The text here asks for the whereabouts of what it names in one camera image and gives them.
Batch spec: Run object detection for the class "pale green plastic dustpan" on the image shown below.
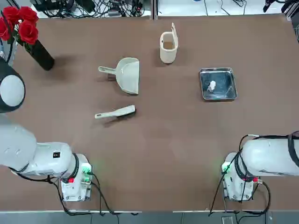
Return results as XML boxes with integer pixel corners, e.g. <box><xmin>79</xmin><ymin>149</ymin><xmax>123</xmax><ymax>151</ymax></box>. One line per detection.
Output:
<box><xmin>98</xmin><ymin>57</ymin><xmax>141</xmax><ymax>96</ymax></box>

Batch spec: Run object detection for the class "square metal tray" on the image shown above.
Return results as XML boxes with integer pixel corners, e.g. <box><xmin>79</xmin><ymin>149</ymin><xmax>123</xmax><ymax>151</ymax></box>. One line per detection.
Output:
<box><xmin>199</xmin><ymin>67</ymin><xmax>238</xmax><ymax>102</ymax></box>

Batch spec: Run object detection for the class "pale green hand brush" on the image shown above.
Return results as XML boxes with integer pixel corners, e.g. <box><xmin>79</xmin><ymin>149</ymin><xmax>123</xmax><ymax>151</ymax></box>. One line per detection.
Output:
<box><xmin>94</xmin><ymin>105</ymin><xmax>136</xmax><ymax>120</ymax></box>

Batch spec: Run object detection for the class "cream bin with flip lid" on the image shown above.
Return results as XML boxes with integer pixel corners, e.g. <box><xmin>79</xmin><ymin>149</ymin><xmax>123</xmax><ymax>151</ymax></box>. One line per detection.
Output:
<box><xmin>159</xmin><ymin>22</ymin><xmax>179</xmax><ymax>64</ymax></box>

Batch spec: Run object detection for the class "black cylindrical vase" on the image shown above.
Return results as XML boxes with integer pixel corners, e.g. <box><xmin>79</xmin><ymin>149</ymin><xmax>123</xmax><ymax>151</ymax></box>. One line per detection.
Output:
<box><xmin>24</xmin><ymin>39</ymin><xmax>55</xmax><ymax>71</ymax></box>

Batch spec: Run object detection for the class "red rose bouquet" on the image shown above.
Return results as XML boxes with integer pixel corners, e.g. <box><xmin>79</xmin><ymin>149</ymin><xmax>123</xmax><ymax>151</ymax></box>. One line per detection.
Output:
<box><xmin>0</xmin><ymin>6</ymin><xmax>39</xmax><ymax>51</ymax></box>

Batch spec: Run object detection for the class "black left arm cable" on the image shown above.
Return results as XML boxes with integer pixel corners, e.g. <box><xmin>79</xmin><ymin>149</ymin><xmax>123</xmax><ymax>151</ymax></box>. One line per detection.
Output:
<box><xmin>9</xmin><ymin>153</ymin><xmax>81</xmax><ymax>185</ymax></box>

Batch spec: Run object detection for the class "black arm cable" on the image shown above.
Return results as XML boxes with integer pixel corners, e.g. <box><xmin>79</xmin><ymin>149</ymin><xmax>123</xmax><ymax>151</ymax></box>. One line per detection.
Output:
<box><xmin>9</xmin><ymin>153</ymin><xmax>81</xmax><ymax>185</ymax></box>
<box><xmin>208</xmin><ymin>133</ymin><xmax>299</xmax><ymax>215</ymax></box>

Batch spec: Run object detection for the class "black base cable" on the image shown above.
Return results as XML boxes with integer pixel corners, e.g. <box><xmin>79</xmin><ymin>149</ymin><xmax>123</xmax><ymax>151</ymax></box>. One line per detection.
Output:
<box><xmin>88</xmin><ymin>172</ymin><xmax>117</xmax><ymax>216</ymax></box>
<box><xmin>235</xmin><ymin>178</ymin><xmax>272</xmax><ymax>215</ymax></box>

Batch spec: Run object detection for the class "aluminium frame post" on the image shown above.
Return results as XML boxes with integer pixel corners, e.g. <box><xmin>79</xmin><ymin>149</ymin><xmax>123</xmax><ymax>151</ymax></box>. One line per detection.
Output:
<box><xmin>151</xmin><ymin>0</ymin><xmax>158</xmax><ymax>21</ymax></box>

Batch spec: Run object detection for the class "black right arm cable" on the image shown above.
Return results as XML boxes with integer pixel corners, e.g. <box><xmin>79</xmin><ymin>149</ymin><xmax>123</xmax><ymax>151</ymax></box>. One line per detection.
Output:
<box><xmin>208</xmin><ymin>133</ymin><xmax>299</xmax><ymax>215</ymax></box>

